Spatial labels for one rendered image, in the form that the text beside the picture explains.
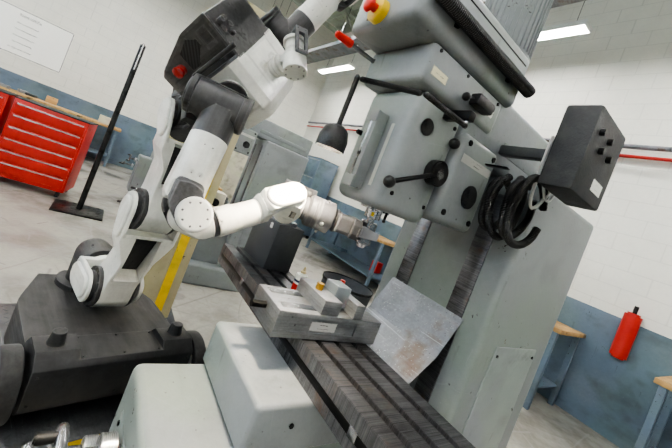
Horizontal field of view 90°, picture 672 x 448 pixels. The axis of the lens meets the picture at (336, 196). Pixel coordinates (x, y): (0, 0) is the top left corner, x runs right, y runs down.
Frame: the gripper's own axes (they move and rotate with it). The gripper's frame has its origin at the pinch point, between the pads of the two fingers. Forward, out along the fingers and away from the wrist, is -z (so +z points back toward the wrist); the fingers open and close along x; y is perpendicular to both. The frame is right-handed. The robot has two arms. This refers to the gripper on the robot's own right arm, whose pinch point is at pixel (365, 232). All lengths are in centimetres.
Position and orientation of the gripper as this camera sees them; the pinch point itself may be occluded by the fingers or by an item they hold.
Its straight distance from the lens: 96.0
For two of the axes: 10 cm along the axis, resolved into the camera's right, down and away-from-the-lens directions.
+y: -3.8, 9.2, 0.0
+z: -9.1, -3.8, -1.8
